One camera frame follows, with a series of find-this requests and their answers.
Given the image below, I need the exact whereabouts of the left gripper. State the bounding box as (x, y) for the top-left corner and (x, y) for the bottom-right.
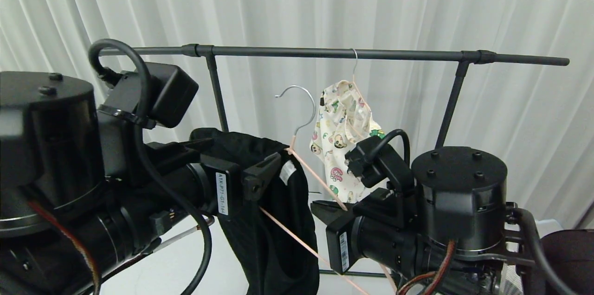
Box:
(148, 139), (282, 218)

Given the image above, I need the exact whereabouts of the pink clothes hanger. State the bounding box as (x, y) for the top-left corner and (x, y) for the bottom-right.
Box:
(275, 85), (400, 295)
(350, 48), (373, 140)

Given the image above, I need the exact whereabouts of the black clothes rack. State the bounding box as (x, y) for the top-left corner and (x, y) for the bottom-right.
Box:
(100, 44), (570, 278)

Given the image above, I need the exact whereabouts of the cream printed garment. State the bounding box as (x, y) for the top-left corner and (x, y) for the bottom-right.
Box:
(310, 80), (386, 204)

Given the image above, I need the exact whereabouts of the white curtain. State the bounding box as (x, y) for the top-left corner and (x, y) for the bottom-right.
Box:
(0, 0), (594, 231)

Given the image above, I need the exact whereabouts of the black cable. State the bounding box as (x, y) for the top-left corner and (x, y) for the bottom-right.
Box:
(88, 38), (213, 295)
(508, 207), (567, 295)
(367, 128), (412, 166)

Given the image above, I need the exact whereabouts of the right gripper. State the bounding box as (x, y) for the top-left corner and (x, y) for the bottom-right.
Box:
(310, 200), (418, 273)

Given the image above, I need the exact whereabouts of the black garment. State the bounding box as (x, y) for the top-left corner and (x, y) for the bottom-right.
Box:
(189, 127), (322, 295)

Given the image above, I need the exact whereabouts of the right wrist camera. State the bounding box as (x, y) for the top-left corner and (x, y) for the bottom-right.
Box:
(344, 135), (417, 193)

